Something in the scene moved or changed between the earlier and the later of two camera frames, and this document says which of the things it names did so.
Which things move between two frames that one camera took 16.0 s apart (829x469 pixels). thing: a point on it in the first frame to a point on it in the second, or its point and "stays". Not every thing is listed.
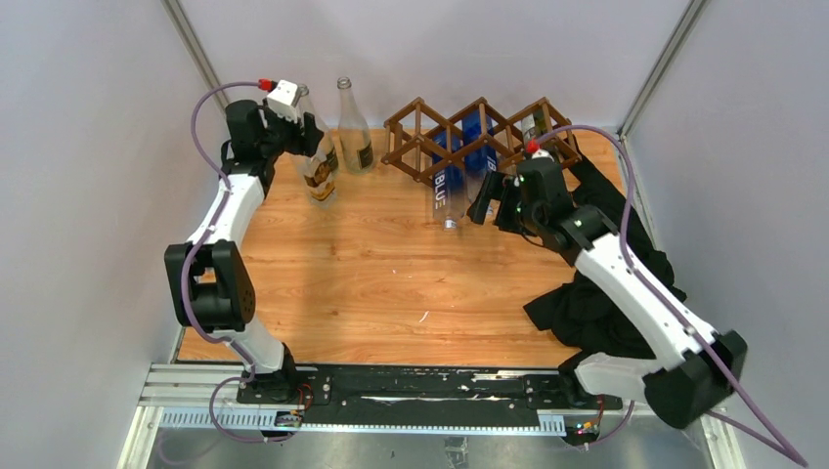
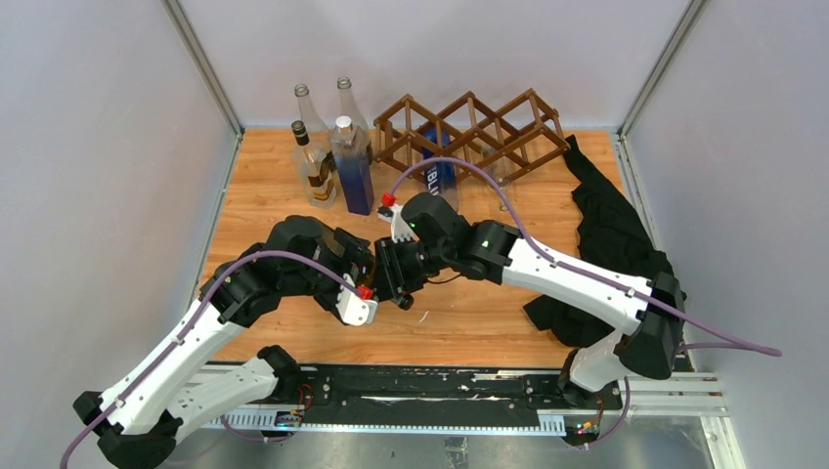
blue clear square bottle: (449, 184) to (351, 151)
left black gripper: (306, 143) to (355, 251)
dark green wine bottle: (538, 126) to (364, 275)
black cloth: (572, 312) stays
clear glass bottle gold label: (355, 136) stays
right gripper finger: (498, 186) to (388, 279)
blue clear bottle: (478, 169) to (441, 178)
